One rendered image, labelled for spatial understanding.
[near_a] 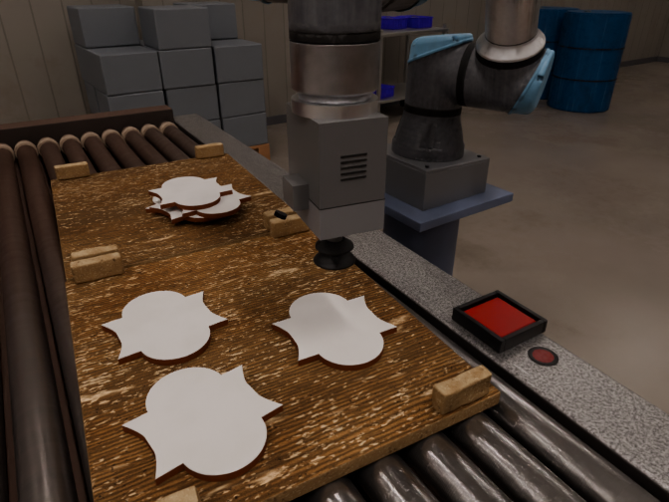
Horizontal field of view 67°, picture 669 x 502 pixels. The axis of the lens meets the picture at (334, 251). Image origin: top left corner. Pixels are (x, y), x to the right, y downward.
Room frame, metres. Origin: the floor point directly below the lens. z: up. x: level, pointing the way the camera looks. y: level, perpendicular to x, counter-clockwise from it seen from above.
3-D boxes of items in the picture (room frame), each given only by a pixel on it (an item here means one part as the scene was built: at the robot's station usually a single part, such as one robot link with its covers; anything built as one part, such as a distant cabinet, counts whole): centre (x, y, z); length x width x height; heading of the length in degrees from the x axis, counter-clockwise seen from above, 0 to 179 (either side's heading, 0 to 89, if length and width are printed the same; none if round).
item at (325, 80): (0.45, 0.00, 1.21); 0.08 x 0.08 x 0.05
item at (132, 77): (3.85, 1.17, 0.55); 1.10 x 0.74 x 1.10; 124
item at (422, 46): (1.05, -0.21, 1.12); 0.13 x 0.12 x 0.14; 59
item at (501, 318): (0.49, -0.19, 0.92); 0.06 x 0.06 x 0.01; 32
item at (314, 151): (0.45, 0.01, 1.13); 0.10 x 0.09 x 0.16; 113
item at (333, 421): (0.46, 0.09, 0.93); 0.41 x 0.35 x 0.02; 28
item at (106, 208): (0.82, 0.29, 0.93); 0.41 x 0.35 x 0.02; 29
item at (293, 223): (0.69, 0.07, 0.95); 0.06 x 0.02 x 0.03; 118
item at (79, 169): (0.93, 0.50, 0.95); 0.06 x 0.02 x 0.03; 119
